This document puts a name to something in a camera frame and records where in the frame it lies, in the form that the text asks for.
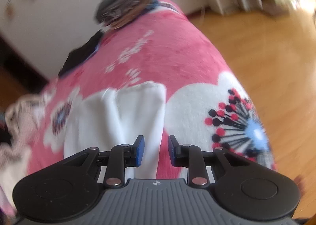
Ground pink floral blanket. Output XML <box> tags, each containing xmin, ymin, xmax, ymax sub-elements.
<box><xmin>0</xmin><ymin>0</ymin><xmax>279</xmax><ymax>216</ymax></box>

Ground cream sweater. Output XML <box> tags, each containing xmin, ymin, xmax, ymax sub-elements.
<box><xmin>0</xmin><ymin>139</ymin><xmax>32</xmax><ymax>213</ymax></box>

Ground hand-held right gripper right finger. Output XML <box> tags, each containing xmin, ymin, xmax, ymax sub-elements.
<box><xmin>168</xmin><ymin>135</ymin><xmax>252</xmax><ymax>188</ymax></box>

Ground folded black garment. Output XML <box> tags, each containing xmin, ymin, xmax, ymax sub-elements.
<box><xmin>58</xmin><ymin>30</ymin><xmax>104</xmax><ymax>77</ymax></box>

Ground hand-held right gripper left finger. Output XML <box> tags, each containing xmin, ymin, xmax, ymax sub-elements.
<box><xmin>63</xmin><ymin>135</ymin><xmax>145</xmax><ymax>188</ymax></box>

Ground white button shirt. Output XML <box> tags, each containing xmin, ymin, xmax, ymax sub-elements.
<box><xmin>63</xmin><ymin>81</ymin><xmax>167</xmax><ymax>183</ymax></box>

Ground stack of folded clothes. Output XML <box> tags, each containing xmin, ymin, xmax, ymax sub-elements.
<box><xmin>95</xmin><ymin>0</ymin><xmax>158</xmax><ymax>29</ymax></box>

